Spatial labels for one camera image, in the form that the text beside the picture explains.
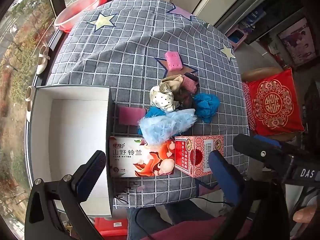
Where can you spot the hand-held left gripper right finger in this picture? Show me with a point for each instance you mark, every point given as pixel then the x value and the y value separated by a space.
pixel 221 171

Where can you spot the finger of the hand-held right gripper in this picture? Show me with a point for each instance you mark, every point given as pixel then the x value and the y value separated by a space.
pixel 268 140
pixel 250 146

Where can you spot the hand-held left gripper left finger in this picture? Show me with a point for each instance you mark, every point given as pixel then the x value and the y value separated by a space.
pixel 88 177

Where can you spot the white cardboard box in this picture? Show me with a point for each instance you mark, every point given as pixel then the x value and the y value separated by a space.
pixel 70 135

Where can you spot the blue shoe cover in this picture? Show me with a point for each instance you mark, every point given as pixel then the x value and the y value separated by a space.
pixel 153 112
pixel 206 105

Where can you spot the plain pink sponge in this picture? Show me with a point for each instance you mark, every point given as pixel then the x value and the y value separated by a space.
pixel 128 116

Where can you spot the cream polka dot scarf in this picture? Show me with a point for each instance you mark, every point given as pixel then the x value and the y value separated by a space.
pixel 162 98

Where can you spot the person's right hand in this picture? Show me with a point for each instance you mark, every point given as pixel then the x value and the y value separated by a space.
pixel 305 213

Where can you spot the red patterned box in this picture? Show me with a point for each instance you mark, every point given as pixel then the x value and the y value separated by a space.
pixel 192 152

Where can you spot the red embroidered cushion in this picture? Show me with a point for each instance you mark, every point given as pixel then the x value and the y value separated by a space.
pixel 272 102

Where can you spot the floral tissue box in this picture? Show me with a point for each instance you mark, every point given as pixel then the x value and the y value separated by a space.
pixel 130 160

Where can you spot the red checked cloth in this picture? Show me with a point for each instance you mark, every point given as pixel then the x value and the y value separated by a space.
pixel 248 100

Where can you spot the red plastic crate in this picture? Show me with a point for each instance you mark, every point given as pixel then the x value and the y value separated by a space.
pixel 110 226

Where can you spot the light blue fluffy cloth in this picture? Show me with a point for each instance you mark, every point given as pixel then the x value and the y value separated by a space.
pixel 162 130

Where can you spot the beige cloth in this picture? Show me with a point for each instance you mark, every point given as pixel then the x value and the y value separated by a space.
pixel 172 82

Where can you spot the white shoe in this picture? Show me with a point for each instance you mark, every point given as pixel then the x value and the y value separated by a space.
pixel 42 60
pixel 29 95

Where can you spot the pink plastic stool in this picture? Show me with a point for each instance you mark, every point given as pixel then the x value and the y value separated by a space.
pixel 237 36

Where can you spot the pink sponge with holes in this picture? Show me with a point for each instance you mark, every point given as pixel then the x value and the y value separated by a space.
pixel 173 61

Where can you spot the grey checked star tablecloth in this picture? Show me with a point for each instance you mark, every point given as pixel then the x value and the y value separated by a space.
pixel 125 55

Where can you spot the red plastic basin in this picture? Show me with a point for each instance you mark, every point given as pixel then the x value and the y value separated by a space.
pixel 72 15

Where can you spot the wall poster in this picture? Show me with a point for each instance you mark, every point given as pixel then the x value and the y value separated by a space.
pixel 300 42

